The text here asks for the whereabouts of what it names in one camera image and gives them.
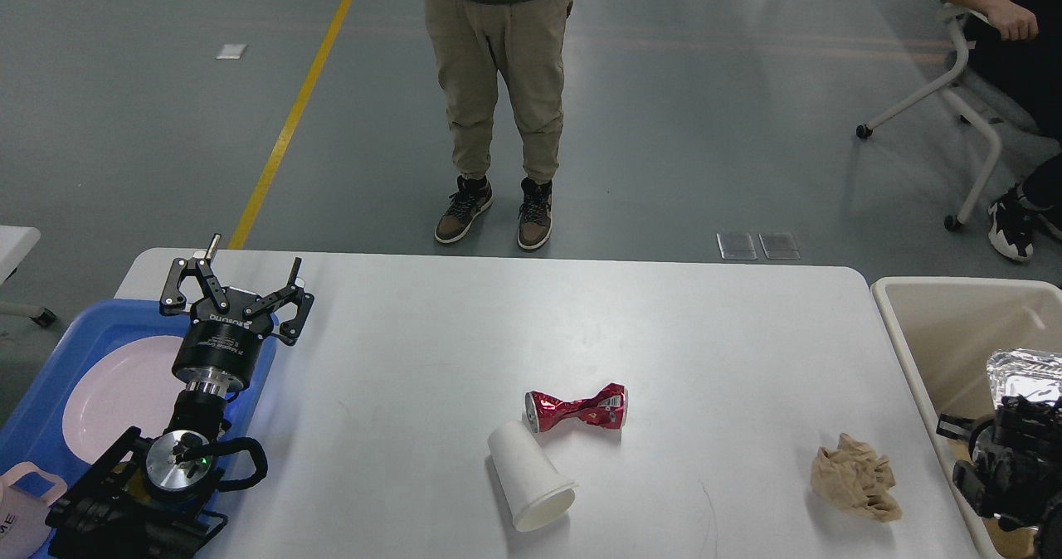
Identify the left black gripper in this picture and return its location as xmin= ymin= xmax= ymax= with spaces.
xmin=158 ymin=233 xmax=314 ymax=394

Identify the aluminium foil tray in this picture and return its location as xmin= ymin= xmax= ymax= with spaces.
xmin=986 ymin=348 xmax=1061 ymax=406

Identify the pink plate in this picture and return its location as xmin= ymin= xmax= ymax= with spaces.
xmin=63 ymin=335 xmax=183 ymax=464

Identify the pink HOME mug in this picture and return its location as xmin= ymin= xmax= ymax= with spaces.
xmin=1 ymin=461 xmax=67 ymax=558

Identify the white paper cup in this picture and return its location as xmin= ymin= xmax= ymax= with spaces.
xmin=489 ymin=420 xmax=576 ymax=532

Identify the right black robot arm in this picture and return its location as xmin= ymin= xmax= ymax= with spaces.
xmin=936 ymin=396 xmax=1061 ymax=558

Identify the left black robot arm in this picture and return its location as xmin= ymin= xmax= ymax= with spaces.
xmin=46 ymin=236 xmax=314 ymax=558

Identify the beige plastic bin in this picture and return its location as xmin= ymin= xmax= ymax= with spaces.
xmin=872 ymin=278 xmax=1061 ymax=558

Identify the white side table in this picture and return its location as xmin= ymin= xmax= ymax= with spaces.
xmin=1 ymin=226 xmax=56 ymax=328

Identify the blue plastic tray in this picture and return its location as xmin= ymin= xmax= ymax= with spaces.
xmin=2 ymin=299 xmax=277 ymax=492

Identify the white office chair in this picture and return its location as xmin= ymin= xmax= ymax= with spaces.
xmin=855 ymin=3 xmax=1043 ymax=231

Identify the crushed red can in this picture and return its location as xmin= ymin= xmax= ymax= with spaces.
xmin=524 ymin=382 xmax=629 ymax=433

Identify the person in dark trousers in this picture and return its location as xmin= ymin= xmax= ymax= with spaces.
xmin=941 ymin=0 xmax=1061 ymax=262

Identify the person in khaki trousers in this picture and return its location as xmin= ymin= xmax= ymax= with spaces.
xmin=422 ymin=0 xmax=573 ymax=250

